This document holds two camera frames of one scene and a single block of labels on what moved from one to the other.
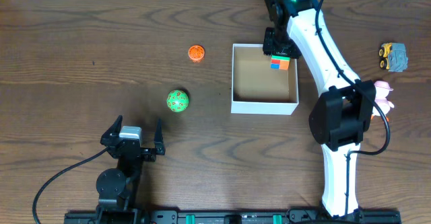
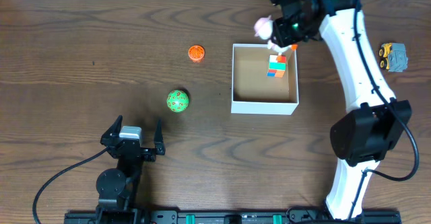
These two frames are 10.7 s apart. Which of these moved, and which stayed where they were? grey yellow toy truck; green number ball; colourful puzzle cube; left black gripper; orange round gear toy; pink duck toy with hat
Moved: colourful puzzle cube; pink duck toy with hat
Stayed: left black gripper; grey yellow toy truck; orange round gear toy; green number ball
